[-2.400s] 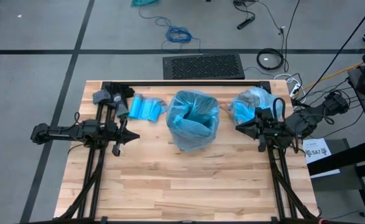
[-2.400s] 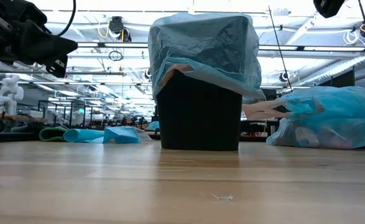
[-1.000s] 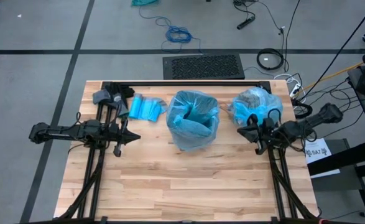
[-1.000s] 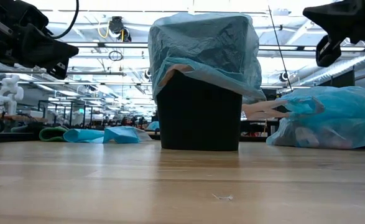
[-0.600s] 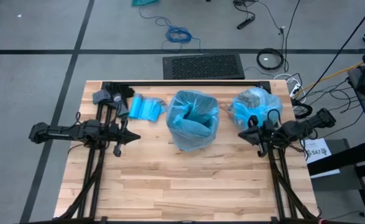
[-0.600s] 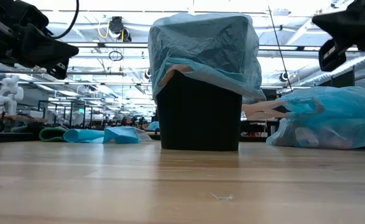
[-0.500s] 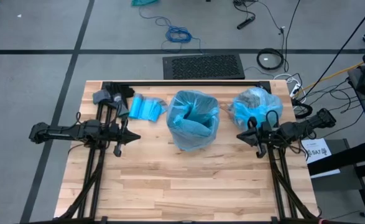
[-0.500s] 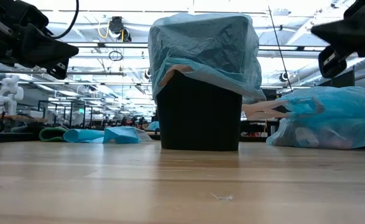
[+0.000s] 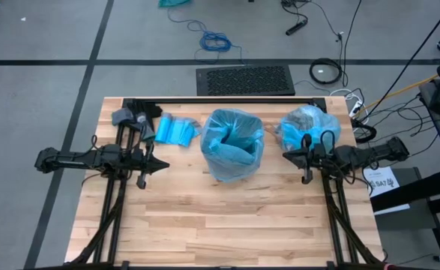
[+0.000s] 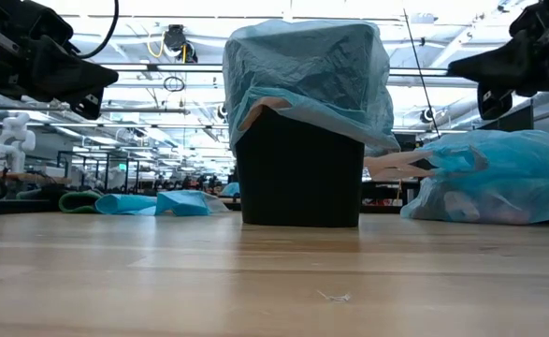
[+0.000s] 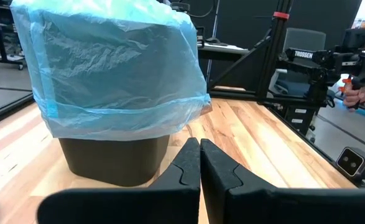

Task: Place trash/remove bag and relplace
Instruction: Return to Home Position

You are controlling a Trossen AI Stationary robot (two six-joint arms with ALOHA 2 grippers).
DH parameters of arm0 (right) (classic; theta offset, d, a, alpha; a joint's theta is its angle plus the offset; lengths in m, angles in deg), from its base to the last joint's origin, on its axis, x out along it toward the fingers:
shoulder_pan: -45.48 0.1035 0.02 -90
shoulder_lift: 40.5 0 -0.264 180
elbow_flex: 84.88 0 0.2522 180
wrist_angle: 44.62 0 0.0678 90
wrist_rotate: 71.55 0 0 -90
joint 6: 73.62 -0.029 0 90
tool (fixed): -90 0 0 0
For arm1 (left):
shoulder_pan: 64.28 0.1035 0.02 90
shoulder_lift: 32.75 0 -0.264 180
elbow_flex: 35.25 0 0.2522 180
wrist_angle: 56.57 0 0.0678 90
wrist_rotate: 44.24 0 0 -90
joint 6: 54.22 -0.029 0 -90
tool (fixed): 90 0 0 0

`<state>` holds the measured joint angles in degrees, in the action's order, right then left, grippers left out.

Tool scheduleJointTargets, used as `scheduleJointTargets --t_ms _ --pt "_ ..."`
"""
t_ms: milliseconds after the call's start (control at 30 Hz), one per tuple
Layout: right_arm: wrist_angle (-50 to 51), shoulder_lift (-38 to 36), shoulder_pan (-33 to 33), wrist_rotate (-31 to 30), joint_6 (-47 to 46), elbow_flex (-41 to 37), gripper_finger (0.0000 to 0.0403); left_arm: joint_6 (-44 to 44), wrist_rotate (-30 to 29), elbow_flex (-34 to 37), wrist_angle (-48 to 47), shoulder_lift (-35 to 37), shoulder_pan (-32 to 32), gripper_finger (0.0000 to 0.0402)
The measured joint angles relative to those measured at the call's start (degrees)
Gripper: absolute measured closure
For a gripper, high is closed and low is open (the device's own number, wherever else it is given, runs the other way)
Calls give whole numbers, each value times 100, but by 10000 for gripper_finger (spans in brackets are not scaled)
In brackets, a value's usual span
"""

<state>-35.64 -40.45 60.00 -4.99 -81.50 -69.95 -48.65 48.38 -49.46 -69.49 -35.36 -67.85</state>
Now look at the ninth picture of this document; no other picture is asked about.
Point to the teal cloth on floor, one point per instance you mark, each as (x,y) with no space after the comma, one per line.
(172,3)

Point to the blue liner bag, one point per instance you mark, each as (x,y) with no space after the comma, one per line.
(309,122)

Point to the black perforated floor mat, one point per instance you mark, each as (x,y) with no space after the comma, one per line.
(249,79)

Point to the black power strip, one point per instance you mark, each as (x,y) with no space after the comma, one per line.
(296,27)

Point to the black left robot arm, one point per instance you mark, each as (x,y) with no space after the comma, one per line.
(77,159)

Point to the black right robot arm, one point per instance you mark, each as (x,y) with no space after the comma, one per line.
(373,153)

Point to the black metal stand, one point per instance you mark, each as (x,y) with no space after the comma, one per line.
(410,191)

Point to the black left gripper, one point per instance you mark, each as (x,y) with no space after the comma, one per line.
(148,164)

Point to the dark grey cloth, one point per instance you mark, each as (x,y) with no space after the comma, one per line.
(122,117)

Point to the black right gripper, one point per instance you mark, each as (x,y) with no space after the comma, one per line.
(315,157)

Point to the white paper sign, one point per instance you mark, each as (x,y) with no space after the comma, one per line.
(379,183)

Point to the folded blue bag stack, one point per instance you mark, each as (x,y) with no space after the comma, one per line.
(174,131)

